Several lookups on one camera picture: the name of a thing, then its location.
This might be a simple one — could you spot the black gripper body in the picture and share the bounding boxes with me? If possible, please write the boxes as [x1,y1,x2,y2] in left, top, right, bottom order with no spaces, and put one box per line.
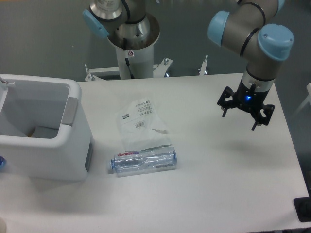
[234,81,270,114]

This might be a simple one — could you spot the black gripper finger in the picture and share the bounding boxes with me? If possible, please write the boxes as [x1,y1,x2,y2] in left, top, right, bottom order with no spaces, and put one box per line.
[217,86,235,117]
[251,104,275,131]

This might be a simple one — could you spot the clear crushed water bottle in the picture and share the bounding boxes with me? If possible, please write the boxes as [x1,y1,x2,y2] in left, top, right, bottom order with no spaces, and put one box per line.
[106,146,177,177]

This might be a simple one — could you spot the clear plastic bag with labels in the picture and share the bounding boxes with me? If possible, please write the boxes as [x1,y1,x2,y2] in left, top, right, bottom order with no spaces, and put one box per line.
[116,98,172,151]

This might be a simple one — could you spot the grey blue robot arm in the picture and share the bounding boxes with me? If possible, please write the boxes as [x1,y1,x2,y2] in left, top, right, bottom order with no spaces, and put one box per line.
[82,0,294,126]

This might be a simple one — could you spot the white open trash can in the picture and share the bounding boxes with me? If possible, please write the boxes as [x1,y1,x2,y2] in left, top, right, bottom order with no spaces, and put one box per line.
[0,74,93,181]

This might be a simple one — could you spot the black device at table corner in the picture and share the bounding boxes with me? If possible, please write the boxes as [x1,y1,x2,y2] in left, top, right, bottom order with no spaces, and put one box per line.
[294,197,311,222]

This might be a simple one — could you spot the white frame at right edge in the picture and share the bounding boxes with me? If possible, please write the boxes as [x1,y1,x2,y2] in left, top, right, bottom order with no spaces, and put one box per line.
[290,83,311,121]

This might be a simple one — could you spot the white pedestal base frame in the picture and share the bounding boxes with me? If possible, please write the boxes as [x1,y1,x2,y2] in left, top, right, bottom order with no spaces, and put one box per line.
[84,55,208,82]

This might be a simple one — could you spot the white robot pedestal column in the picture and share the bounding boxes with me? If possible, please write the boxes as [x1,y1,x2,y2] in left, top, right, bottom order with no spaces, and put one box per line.
[108,13,160,80]

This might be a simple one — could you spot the black cable on pedestal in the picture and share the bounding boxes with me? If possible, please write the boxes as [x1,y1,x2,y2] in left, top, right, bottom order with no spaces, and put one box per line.
[123,37,135,80]

